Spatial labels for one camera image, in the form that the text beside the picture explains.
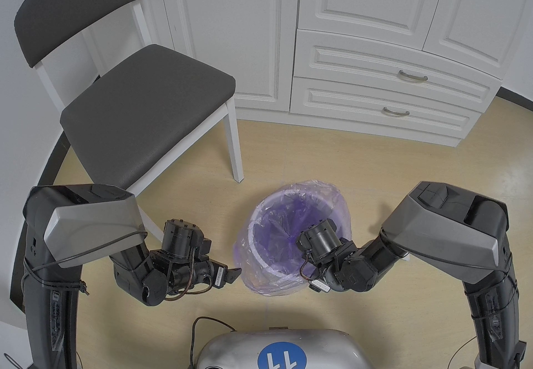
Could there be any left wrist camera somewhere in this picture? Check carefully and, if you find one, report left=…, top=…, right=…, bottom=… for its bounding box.
left=192, top=236, right=213, bottom=263

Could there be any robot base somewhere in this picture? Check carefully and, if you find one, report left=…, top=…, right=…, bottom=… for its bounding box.
left=196, top=329, right=369, bottom=369

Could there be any white trash bin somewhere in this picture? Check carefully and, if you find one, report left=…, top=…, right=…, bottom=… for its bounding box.
left=248, top=188, right=346, bottom=276

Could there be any purple plastic bag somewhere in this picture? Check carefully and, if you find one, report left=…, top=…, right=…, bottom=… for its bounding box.
left=232, top=179, right=355, bottom=296

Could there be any black cable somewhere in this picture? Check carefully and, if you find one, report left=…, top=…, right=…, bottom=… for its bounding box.
left=189, top=317, right=239, bottom=369

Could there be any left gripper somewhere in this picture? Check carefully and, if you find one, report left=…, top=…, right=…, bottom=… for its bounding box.
left=179, top=261, right=242, bottom=289

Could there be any grey padded white chair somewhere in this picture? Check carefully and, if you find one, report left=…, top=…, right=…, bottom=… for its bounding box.
left=14, top=0, right=245, bottom=243

